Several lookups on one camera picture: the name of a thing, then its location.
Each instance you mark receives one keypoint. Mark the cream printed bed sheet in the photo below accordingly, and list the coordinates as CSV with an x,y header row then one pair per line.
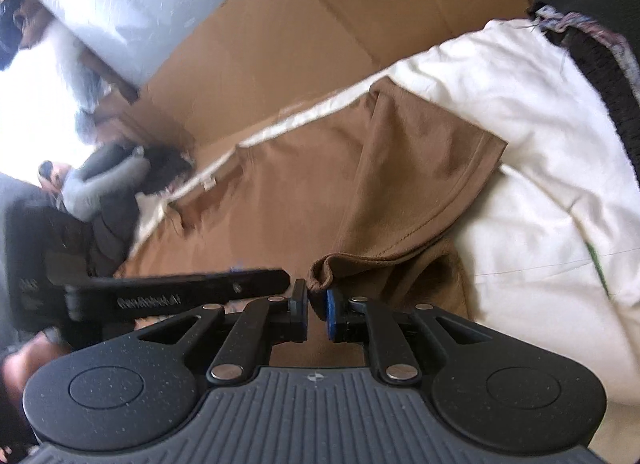
x,y
551,246

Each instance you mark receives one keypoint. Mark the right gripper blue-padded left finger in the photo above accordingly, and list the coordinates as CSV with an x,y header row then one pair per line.
x,y
273,319

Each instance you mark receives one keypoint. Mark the brown cardboard sheet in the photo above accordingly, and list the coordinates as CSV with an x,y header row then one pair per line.
x,y
252,61

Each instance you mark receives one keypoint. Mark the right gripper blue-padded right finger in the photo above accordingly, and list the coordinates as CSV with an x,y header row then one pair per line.
x,y
363,320

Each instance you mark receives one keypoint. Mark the brown printed t-shirt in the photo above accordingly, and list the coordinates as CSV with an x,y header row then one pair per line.
x,y
360,201

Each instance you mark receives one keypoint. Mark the grey neck pillow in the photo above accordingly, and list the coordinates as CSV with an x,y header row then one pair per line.
x,y
111,169

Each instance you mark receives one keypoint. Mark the black garment under pillow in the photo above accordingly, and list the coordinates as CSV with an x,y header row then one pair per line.
x,y
113,228

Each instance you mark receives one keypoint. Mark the black patterned garment at right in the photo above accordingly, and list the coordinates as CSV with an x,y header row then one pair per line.
x,y
602,38

